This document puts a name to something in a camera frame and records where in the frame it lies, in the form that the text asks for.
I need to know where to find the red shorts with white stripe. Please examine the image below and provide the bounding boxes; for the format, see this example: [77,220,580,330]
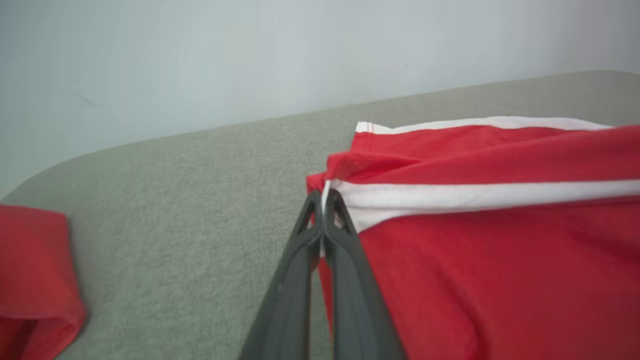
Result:
[306,116,640,360]

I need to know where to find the red Bulls 23 jersey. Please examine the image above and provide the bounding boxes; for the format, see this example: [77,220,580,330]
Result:
[0,204,87,360]

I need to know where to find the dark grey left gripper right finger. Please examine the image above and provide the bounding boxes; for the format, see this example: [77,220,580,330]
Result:
[322,189,407,360]

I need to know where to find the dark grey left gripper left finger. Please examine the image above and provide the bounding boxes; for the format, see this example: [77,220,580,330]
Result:
[239,189,323,360]

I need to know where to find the grey fabric sofa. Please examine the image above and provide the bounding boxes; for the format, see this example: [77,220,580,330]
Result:
[0,70,640,360]

